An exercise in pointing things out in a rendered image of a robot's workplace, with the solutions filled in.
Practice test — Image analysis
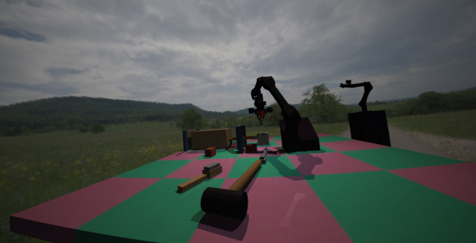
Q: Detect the small red block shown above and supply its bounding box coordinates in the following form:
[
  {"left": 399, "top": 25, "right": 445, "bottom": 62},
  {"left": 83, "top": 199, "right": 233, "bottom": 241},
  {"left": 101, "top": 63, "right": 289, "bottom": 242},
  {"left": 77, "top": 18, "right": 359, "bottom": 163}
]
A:
[
  {"left": 205, "top": 147, "right": 216, "bottom": 157},
  {"left": 245, "top": 144, "right": 257, "bottom": 153}
]

